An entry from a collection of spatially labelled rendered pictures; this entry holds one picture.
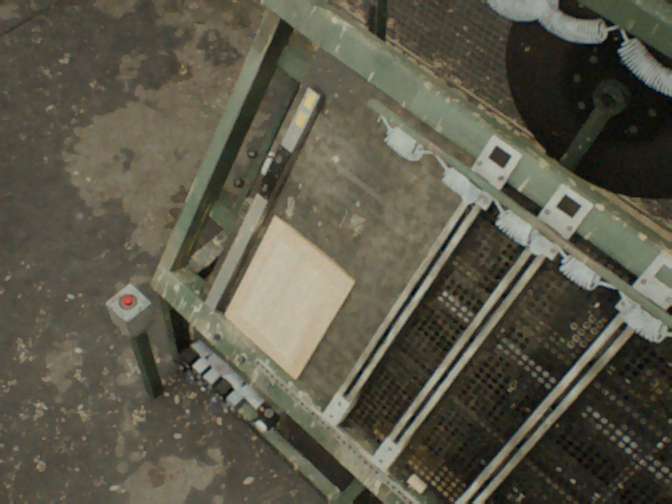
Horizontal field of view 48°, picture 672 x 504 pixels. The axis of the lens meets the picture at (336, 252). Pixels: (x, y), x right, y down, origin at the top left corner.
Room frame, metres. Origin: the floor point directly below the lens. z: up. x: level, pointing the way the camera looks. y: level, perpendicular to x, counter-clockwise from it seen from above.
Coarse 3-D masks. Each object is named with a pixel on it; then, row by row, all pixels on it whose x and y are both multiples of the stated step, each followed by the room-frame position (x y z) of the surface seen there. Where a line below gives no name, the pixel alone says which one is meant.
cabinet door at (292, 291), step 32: (288, 224) 1.44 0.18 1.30; (256, 256) 1.37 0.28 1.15; (288, 256) 1.35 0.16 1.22; (320, 256) 1.33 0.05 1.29; (256, 288) 1.30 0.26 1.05; (288, 288) 1.28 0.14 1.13; (320, 288) 1.26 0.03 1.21; (256, 320) 1.21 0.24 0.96; (288, 320) 1.20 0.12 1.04; (320, 320) 1.18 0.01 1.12; (288, 352) 1.11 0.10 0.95
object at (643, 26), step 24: (384, 0) 2.34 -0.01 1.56; (600, 0) 1.80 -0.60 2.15; (624, 0) 1.77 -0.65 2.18; (648, 0) 1.76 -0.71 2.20; (384, 24) 2.36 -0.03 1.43; (624, 24) 1.75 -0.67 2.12; (648, 24) 1.72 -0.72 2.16; (600, 120) 1.72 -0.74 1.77; (576, 144) 1.70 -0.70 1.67; (504, 264) 1.53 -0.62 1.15
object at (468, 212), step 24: (504, 144) 1.40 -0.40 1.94; (480, 168) 1.37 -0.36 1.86; (504, 168) 1.35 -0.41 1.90; (456, 216) 1.31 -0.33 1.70; (480, 216) 1.34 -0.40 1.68; (456, 240) 1.26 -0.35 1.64; (432, 264) 1.24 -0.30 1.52; (408, 288) 1.18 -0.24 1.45; (408, 312) 1.13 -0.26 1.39; (384, 336) 1.09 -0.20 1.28; (360, 360) 1.04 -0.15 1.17; (360, 384) 0.98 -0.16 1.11; (336, 408) 0.93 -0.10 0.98
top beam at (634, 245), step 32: (288, 0) 1.84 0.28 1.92; (320, 0) 1.87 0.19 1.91; (320, 32) 1.75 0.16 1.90; (352, 32) 1.72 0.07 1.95; (352, 64) 1.66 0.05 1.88; (384, 64) 1.63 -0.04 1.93; (416, 96) 1.55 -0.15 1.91; (448, 96) 1.54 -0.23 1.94; (448, 128) 1.47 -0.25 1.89; (480, 128) 1.45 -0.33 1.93; (544, 160) 1.38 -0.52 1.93; (544, 192) 1.30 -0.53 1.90; (576, 192) 1.28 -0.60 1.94; (608, 224) 1.21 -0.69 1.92; (640, 224) 1.24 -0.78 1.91; (640, 256) 1.14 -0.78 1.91
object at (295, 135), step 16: (304, 96) 1.68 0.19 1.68; (320, 96) 1.67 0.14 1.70; (304, 112) 1.65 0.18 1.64; (304, 128) 1.62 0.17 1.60; (288, 144) 1.59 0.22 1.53; (288, 160) 1.56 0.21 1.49; (272, 192) 1.50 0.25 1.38; (256, 208) 1.47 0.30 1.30; (256, 224) 1.44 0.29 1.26; (240, 240) 1.41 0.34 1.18; (240, 256) 1.37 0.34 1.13; (224, 272) 1.34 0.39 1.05; (224, 288) 1.30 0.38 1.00; (208, 304) 1.27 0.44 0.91
